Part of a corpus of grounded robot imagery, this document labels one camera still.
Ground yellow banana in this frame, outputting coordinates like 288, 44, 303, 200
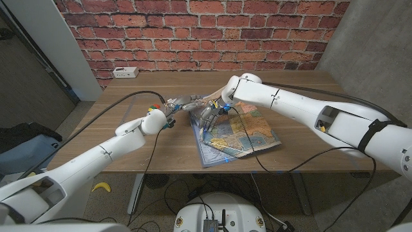
91, 182, 112, 193

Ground thin black hand cable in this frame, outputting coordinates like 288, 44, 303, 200
127, 127, 164, 226
230, 106, 377, 232

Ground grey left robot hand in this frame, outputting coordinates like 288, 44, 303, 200
164, 94, 207, 122

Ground black floor plug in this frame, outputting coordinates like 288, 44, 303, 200
276, 220, 295, 232

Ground dark grey door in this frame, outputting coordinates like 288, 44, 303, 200
0, 6, 81, 130

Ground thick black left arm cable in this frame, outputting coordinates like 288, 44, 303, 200
17, 90, 167, 180

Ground black round disc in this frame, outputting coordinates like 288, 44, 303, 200
146, 173, 171, 190

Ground grey table leg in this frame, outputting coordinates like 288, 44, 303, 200
291, 173, 313, 216

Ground white floor cable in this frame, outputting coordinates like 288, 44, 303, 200
250, 173, 289, 228

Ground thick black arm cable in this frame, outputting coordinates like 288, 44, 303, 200
17, 90, 167, 180
262, 81, 408, 128

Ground red brick printed backdrop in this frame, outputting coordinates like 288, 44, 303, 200
54, 0, 350, 90

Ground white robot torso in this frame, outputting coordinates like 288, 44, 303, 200
0, 222, 412, 232

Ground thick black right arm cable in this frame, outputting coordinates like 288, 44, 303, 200
262, 81, 408, 128

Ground black bag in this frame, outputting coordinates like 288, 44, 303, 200
0, 122, 64, 154

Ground grey electronics box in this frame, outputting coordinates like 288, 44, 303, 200
202, 218, 220, 232

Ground thin black left hand cable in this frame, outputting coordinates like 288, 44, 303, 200
127, 127, 164, 226

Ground white power strip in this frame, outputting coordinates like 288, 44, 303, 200
112, 66, 140, 79

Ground colourful paper map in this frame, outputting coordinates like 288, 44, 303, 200
189, 88, 281, 168

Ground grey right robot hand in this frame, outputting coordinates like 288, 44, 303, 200
198, 99, 231, 142

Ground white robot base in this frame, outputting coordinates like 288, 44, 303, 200
173, 192, 267, 232

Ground white table leg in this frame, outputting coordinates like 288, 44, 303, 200
127, 173, 145, 215

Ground blue bin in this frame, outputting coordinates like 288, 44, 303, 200
0, 133, 62, 177

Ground black floor cable loop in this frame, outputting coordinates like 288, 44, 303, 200
163, 179, 215, 220

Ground thin black right hand cable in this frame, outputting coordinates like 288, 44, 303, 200
230, 106, 377, 232

